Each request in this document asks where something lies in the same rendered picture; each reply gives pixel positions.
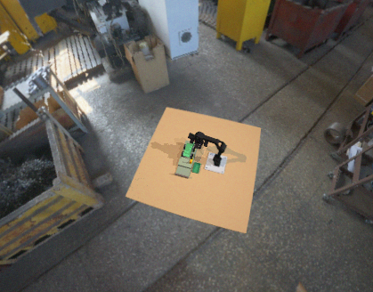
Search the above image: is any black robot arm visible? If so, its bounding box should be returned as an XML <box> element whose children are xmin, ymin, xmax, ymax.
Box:
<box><xmin>188</xmin><ymin>132</ymin><xmax>226</xmax><ymax>167</ymax></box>

